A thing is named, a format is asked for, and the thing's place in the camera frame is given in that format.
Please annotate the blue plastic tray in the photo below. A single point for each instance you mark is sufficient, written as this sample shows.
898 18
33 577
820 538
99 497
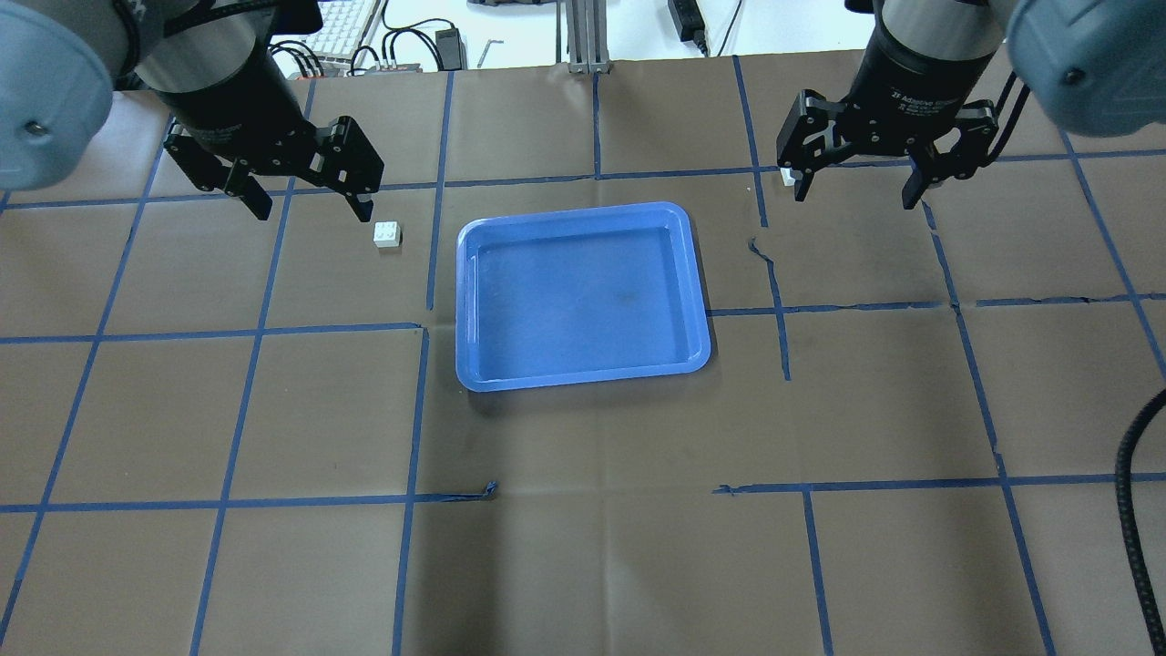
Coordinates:
578 296

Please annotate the aluminium frame post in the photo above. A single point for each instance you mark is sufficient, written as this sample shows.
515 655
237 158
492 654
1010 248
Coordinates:
587 36

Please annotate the black power adapter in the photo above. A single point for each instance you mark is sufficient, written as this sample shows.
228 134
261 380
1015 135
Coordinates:
688 22

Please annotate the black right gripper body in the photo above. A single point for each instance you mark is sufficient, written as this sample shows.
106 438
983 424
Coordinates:
914 75

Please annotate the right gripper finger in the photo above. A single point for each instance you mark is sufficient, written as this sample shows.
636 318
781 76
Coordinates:
977 125
811 139

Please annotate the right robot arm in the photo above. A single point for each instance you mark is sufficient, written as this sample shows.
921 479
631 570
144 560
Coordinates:
1095 67

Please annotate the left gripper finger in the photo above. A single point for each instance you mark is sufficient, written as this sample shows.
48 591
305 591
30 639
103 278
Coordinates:
350 164
207 172

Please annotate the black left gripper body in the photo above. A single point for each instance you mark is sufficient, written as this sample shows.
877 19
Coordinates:
239 111

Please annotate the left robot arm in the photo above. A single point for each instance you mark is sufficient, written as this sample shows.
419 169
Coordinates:
60 62

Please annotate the white keyboard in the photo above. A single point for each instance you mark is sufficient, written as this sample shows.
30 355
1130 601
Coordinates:
346 25

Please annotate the brown paper table cover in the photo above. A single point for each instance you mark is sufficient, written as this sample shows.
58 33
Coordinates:
224 436

